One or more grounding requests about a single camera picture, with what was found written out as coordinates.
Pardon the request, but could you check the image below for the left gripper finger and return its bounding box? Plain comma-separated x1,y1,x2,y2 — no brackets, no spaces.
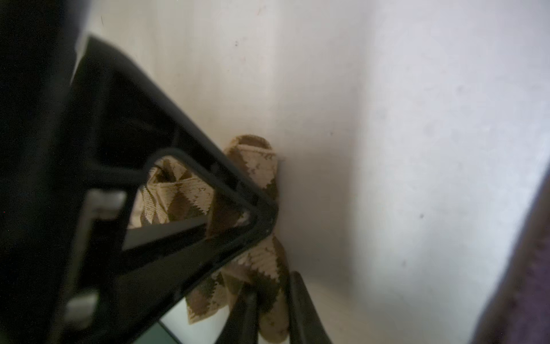
48,38,278,343

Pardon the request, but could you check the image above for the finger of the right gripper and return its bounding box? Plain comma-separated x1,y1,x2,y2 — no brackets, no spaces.
288,271,332,344
215,288,259,344

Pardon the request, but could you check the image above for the purple striped sock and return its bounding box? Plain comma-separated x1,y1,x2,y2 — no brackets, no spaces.
470,173,549,343

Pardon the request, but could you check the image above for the brown argyle sock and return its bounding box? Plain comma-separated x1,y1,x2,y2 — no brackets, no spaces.
128,135,289,343

